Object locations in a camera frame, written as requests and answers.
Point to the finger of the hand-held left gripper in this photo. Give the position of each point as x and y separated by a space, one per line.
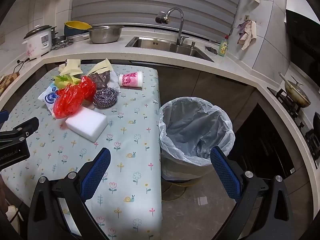
25 127
3 117

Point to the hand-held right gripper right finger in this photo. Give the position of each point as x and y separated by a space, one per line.
226 172

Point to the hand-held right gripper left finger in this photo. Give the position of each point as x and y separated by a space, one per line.
96 172

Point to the white and blue packet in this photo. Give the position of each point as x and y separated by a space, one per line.
49 97

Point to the grey trash bin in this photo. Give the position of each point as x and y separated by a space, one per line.
180 168

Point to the white sponge block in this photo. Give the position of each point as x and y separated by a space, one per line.
86 125

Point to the red plastic bag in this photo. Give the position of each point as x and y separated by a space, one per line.
72 97

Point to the green packet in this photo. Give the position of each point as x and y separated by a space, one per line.
62 80

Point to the steel wool scrubber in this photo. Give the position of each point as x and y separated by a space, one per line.
106 98

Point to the dark brown plastic bag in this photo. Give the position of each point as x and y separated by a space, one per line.
101 80

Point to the clear plastic bag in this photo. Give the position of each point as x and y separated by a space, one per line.
114 80

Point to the large beige packet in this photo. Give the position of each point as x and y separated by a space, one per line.
101 65

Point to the pink paper cup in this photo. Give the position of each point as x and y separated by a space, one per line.
130 79

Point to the trash bin with liner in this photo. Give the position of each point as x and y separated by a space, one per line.
195 127

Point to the floral tablecloth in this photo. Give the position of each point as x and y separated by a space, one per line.
125 155

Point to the wooden cutting board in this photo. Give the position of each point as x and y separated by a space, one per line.
8 82

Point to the white rice cooker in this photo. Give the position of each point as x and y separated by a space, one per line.
37 42

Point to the steel steamer rack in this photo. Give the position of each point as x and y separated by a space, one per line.
62 46

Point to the black gas stove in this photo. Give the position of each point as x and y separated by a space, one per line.
295 115

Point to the round steel pan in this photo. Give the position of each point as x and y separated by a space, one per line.
59 40

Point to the stacked steel pots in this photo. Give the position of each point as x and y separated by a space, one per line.
54 32

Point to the rectangular steel tray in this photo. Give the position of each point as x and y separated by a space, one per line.
78 37

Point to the wok with glass lid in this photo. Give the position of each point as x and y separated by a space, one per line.
297 93

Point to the dark blue basin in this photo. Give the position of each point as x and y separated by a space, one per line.
72 32

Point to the yellow basin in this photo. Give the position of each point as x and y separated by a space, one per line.
77 25

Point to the steel colander bowl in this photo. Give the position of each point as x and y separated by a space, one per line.
105 35

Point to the dark scouring pad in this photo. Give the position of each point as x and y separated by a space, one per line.
211 50

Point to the green dish soap bottle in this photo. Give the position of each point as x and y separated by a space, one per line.
223 47

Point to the chrome sink knob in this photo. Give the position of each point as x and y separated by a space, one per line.
193 44

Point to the beige hanging cloth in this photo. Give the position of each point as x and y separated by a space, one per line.
250 36

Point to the stainless steel sink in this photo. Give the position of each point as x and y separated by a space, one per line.
162 46

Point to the purple hanging cloth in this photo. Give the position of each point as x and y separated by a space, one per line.
243 27

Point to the chrome faucet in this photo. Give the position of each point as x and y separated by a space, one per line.
180 27

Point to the black range hood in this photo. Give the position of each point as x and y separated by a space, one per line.
303 35

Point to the grey window blind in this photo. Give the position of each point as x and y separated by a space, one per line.
155 2

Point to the wall hook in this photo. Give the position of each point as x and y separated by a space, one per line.
247 17

